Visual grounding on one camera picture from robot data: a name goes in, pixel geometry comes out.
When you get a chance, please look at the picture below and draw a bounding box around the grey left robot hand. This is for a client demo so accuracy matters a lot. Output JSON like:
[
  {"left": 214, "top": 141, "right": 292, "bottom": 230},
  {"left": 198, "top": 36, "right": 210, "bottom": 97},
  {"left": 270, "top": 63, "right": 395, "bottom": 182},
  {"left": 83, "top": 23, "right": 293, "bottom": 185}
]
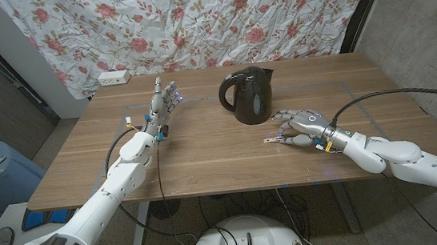
[{"left": 136, "top": 74, "right": 187, "bottom": 143}]

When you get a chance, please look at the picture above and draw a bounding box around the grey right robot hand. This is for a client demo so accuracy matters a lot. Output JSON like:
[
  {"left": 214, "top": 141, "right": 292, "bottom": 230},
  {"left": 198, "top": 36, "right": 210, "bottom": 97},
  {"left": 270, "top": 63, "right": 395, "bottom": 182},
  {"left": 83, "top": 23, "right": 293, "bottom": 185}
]
[{"left": 270, "top": 102, "right": 357, "bottom": 160}]

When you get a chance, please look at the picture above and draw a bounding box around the wooden clothespin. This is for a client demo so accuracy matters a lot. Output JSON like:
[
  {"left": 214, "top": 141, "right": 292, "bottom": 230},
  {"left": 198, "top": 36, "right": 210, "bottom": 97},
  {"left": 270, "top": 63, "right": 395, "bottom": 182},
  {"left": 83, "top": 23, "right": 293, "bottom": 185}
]
[{"left": 263, "top": 134, "right": 286, "bottom": 145}]

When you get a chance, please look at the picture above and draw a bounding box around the black electric kettle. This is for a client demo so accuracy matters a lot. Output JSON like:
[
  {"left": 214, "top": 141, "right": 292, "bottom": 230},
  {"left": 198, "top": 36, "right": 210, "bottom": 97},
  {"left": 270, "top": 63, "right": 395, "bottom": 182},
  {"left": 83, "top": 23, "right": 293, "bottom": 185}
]
[{"left": 216, "top": 63, "right": 279, "bottom": 129}]

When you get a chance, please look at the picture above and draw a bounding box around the white power strip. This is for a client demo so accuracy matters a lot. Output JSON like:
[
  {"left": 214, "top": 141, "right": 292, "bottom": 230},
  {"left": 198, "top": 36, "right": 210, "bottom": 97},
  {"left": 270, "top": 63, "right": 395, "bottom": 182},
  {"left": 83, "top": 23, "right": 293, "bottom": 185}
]
[{"left": 96, "top": 68, "right": 132, "bottom": 87}]

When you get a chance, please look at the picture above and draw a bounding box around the floral backdrop cloth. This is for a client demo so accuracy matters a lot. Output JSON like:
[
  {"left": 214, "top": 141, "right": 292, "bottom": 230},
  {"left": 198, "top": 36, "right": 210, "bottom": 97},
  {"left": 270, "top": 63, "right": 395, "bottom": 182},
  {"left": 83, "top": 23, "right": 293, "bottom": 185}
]
[{"left": 0, "top": 0, "right": 387, "bottom": 107}]

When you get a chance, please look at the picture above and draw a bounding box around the grey table leg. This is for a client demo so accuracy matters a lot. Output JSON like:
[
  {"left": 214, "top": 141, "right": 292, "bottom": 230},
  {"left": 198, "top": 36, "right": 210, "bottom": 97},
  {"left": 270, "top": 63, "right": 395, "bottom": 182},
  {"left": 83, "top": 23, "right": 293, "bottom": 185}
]
[
  {"left": 127, "top": 201, "right": 154, "bottom": 245},
  {"left": 331, "top": 181, "right": 362, "bottom": 236}
]

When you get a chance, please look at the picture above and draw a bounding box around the black round fan base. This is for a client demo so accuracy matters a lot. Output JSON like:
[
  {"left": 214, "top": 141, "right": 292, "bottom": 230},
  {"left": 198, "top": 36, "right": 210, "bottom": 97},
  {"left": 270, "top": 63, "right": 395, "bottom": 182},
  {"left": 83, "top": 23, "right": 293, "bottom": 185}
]
[{"left": 148, "top": 198, "right": 183, "bottom": 222}]

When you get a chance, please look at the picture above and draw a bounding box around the white robot torso base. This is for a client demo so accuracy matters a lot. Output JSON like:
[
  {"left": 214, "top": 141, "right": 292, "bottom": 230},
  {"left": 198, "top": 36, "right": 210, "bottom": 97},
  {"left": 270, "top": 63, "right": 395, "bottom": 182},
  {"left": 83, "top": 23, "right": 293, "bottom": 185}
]
[{"left": 186, "top": 209, "right": 307, "bottom": 245}]

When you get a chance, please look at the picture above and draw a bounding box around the black backdrop stand pole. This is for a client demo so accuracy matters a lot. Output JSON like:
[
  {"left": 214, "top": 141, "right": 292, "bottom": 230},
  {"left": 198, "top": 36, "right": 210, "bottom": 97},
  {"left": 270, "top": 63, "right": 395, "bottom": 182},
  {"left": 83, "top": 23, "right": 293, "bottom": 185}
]
[{"left": 335, "top": 0, "right": 399, "bottom": 54}]

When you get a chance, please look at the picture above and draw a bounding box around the blue and black item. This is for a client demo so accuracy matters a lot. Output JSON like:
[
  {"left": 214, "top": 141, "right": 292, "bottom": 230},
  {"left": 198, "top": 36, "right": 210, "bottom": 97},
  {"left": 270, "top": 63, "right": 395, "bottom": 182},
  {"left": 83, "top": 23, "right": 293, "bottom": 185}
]
[{"left": 19, "top": 203, "right": 78, "bottom": 233}]

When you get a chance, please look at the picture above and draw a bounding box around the blue storage bin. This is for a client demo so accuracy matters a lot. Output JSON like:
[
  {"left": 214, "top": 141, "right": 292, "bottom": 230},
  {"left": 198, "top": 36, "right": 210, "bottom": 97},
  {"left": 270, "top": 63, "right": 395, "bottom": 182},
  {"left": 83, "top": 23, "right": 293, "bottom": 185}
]
[{"left": 0, "top": 135, "right": 50, "bottom": 215}]

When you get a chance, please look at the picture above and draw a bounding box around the white board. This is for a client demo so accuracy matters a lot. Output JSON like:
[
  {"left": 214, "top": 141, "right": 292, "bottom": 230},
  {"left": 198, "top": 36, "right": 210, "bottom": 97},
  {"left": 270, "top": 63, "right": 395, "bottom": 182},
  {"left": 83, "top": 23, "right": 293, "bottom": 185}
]
[{"left": 0, "top": 196, "right": 82, "bottom": 245}]

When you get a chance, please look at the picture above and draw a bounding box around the white connector with yellow wire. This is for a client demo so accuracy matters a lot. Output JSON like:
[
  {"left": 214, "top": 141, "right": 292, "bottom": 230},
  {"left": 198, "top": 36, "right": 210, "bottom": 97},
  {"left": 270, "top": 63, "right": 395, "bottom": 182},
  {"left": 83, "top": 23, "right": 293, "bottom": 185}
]
[{"left": 124, "top": 115, "right": 139, "bottom": 131}]

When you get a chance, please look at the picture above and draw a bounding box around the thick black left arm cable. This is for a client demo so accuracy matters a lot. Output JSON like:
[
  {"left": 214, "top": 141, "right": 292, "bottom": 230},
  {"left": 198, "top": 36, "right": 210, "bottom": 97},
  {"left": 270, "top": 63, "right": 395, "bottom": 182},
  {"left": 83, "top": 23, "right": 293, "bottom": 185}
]
[{"left": 100, "top": 121, "right": 198, "bottom": 245}]

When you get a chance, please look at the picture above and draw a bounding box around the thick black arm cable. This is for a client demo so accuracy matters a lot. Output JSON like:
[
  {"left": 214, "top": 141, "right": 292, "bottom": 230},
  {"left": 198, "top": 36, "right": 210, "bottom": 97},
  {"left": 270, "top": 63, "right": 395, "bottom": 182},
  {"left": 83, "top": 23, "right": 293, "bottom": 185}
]
[
  {"left": 100, "top": 121, "right": 198, "bottom": 245},
  {"left": 327, "top": 85, "right": 437, "bottom": 128}
]

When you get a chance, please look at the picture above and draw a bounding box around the thin black left hand cable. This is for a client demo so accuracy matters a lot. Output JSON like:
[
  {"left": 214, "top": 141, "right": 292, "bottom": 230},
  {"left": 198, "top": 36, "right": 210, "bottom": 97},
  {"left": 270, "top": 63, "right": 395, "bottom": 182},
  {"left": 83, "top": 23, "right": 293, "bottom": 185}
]
[{"left": 154, "top": 139, "right": 170, "bottom": 203}]

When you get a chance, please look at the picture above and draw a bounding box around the thin black hand cable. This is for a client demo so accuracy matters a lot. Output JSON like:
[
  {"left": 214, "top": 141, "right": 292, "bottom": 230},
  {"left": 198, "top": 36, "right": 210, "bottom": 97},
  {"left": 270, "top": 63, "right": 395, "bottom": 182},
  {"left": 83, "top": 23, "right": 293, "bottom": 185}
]
[
  {"left": 154, "top": 139, "right": 170, "bottom": 203},
  {"left": 382, "top": 167, "right": 437, "bottom": 245}
]

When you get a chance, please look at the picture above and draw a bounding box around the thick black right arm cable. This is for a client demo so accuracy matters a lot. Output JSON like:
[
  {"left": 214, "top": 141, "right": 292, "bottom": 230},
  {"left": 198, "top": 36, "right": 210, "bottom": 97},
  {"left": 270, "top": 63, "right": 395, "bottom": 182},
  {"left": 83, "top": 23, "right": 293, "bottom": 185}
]
[{"left": 327, "top": 85, "right": 437, "bottom": 128}]

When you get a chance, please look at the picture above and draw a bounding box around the white floor cable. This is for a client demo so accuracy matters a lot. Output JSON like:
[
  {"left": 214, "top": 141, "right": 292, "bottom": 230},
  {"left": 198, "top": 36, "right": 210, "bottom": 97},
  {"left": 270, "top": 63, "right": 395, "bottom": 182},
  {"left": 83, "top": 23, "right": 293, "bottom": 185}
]
[{"left": 275, "top": 184, "right": 331, "bottom": 245}]

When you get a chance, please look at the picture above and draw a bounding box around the thin black right hand cable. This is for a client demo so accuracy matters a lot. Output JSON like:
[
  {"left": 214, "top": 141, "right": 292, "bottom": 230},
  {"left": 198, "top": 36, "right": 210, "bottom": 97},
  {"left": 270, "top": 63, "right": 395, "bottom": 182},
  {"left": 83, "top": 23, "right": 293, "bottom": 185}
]
[{"left": 382, "top": 167, "right": 437, "bottom": 245}]

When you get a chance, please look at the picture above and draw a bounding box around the black door frame rail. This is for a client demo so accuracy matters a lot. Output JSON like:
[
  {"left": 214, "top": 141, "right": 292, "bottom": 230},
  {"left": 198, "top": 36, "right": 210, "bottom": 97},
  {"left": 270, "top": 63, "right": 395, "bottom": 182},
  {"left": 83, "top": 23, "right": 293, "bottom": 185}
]
[{"left": 0, "top": 5, "right": 62, "bottom": 131}]

